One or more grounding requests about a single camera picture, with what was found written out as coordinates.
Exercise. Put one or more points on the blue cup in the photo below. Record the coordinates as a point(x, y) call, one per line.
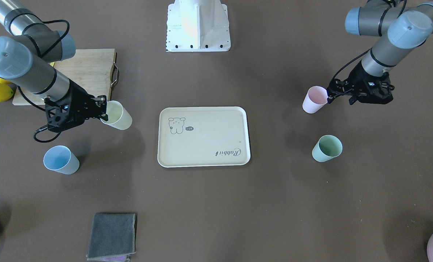
point(61, 160)

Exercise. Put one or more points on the cream rectangular tray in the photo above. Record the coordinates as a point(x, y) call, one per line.
point(203, 136)

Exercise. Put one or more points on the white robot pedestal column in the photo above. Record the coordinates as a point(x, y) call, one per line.
point(197, 26)

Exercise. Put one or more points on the wooden cutting board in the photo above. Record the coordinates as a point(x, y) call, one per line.
point(92, 69)

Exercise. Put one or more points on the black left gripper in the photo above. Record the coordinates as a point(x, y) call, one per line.
point(355, 77)

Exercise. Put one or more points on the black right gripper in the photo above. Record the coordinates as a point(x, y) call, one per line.
point(79, 98)

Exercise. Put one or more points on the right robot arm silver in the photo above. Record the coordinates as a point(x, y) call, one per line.
point(25, 57)

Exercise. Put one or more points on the grey folded cloth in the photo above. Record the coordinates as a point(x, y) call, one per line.
point(112, 237)

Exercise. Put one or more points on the cream cup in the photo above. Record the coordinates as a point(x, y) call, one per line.
point(118, 116)

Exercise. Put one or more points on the pink cup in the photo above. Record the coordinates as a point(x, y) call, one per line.
point(315, 99)

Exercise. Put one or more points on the green cup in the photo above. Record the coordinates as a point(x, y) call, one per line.
point(327, 148)

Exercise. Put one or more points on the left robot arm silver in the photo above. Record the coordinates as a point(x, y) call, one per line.
point(400, 30)

